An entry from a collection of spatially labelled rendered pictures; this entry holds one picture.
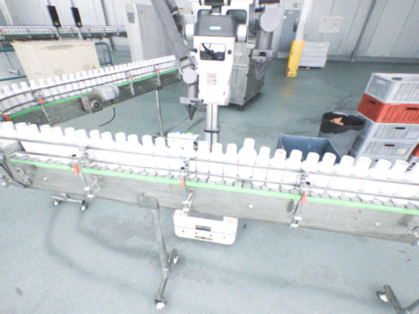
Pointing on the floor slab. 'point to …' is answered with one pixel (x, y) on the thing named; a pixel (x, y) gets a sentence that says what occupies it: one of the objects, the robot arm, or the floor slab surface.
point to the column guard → (294, 57)
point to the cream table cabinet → (56, 58)
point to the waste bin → (340, 131)
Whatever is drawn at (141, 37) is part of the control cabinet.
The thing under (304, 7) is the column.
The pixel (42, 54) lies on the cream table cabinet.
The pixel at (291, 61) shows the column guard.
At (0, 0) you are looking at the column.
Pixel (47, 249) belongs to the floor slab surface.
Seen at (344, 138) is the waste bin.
